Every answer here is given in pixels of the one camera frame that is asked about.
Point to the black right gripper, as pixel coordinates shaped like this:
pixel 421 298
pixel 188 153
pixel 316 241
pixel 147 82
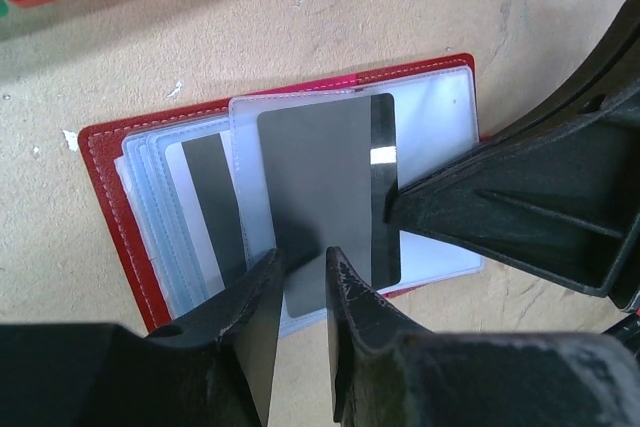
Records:
pixel 560 108

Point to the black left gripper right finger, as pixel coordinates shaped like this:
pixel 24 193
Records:
pixel 388 370

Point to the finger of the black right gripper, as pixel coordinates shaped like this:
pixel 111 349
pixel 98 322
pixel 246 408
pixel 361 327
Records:
pixel 567 212

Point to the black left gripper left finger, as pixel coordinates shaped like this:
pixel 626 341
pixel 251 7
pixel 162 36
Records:
pixel 213 366

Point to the red leather card holder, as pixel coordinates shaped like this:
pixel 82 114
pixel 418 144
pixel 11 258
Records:
pixel 100 146

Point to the white card in sleeve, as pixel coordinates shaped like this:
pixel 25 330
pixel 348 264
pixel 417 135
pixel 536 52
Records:
pixel 200 176

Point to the green plastic bin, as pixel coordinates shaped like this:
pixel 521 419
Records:
pixel 3 8

